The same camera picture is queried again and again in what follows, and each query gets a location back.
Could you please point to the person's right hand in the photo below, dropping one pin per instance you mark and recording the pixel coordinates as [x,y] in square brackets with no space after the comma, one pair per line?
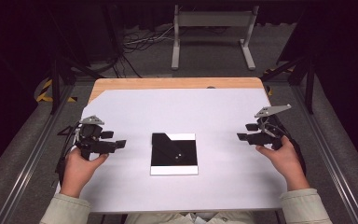
[287,163]

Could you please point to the black metal stand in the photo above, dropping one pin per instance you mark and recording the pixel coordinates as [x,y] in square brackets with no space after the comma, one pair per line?
[309,90]
[55,84]

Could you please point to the yellow and black floor tape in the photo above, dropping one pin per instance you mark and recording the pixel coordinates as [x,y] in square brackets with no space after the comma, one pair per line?
[270,90]

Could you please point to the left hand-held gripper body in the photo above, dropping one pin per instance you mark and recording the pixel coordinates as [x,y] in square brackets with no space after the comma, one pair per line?
[90,146]

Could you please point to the white paper sheet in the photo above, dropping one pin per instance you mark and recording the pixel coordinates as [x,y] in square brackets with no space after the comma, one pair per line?
[180,109]

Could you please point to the white metal stand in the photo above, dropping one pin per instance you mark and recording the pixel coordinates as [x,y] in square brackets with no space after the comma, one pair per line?
[213,18]

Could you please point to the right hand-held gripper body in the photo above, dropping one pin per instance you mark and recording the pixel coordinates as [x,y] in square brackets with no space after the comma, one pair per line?
[265,138]

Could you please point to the person's torso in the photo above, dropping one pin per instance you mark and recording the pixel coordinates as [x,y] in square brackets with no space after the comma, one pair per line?
[167,218]

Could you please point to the person's left hand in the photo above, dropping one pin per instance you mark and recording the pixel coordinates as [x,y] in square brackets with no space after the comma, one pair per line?
[76,172]

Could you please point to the wooden table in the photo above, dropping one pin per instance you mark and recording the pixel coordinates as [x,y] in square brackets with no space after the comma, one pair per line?
[174,83]

